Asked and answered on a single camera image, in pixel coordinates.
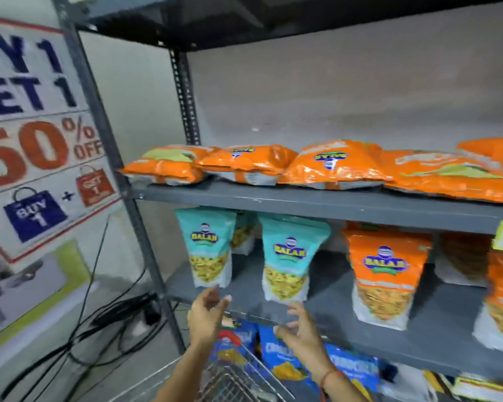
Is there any person's right hand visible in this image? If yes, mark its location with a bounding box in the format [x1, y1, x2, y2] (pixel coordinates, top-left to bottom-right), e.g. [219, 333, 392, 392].
[273, 301, 335, 384]

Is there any person's left hand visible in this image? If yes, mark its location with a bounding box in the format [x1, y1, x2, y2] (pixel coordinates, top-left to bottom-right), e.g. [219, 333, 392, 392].
[187, 285, 232, 352]

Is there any teal snack bag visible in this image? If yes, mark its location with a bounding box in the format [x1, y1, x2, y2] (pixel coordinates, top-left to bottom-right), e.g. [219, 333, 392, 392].
[174, 206, 238, 289]
[258, 212, 332, 305]
[229, 209, 259, 256]

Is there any grey metal shelf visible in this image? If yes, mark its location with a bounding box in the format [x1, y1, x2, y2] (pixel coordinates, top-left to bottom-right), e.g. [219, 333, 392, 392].
[50, 0, 503, 402]

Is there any person's right forearm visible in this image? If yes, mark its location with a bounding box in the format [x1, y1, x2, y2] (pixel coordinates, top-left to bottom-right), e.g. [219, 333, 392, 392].
[318, 370, 372, 402]

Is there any person's left forearm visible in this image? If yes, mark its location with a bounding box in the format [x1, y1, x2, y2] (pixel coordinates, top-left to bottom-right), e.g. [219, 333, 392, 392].
[153, 345, 219, 402]

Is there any black power adapter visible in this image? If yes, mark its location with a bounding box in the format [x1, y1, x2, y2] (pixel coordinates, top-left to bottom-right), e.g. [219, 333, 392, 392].
[91, 291, 162, 328]

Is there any green-bordered poster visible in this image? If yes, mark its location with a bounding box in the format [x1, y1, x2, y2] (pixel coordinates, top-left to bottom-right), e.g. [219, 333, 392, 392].
[0, 240, 92, 361]

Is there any white red-bordered sale poster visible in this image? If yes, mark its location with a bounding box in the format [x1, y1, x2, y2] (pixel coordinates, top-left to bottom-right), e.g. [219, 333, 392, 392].
[0, 14, 122, 264]

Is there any metal wire shopping cart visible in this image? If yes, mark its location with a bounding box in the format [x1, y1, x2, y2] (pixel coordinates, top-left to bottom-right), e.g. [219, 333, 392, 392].
[108, 328, 296, 402]

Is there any red thread bracelet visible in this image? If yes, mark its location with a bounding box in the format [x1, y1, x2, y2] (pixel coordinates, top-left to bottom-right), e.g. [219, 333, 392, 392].
[318, 368, 344, 402]

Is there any tangle of black cables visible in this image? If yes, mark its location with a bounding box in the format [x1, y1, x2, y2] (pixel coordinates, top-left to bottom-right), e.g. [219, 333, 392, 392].
[0, 213, 181, 402]

